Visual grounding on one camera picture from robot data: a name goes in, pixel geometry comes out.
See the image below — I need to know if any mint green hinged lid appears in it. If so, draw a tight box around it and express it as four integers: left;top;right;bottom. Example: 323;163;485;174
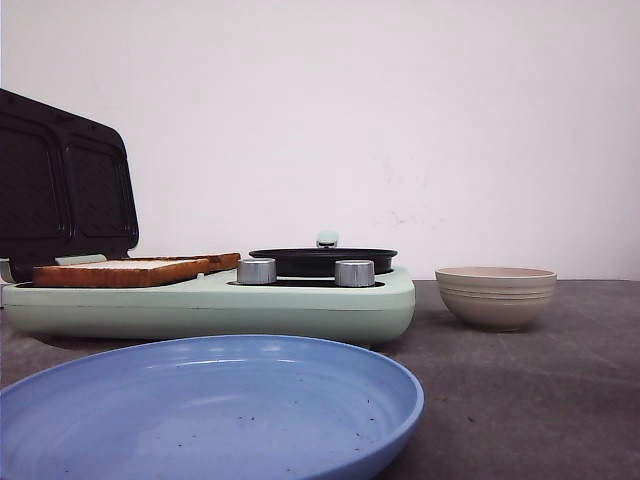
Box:
1;90;139;283

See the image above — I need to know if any left silver control knob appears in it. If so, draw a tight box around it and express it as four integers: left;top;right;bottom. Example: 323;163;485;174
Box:
236;258;277;285

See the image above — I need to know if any mint green breakfast maker base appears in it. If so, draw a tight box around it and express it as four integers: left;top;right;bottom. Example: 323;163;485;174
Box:
2;266;415;345

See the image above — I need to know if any black round frying pan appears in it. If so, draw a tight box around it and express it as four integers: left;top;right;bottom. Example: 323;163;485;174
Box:
249;230;398;278

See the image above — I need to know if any silver control knob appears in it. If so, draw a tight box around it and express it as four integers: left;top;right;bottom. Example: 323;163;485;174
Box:
334;259;375;288
236;258;277;285

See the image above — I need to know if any grey table cloth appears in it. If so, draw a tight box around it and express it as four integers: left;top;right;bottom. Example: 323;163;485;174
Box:
3;281;639;479

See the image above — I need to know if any white bread slice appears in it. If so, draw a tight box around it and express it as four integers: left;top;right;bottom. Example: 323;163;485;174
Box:
196;253;241;274
32;259;209;288

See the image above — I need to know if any blue plastic plate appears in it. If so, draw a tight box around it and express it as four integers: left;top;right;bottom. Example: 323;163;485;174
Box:
1;335;424;479

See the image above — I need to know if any beige ribbed bowl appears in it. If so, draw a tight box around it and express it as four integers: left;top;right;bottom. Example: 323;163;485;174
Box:
435;266;557;331

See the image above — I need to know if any right silver control knob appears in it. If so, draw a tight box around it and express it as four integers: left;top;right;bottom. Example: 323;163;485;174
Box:
334;259;375;288

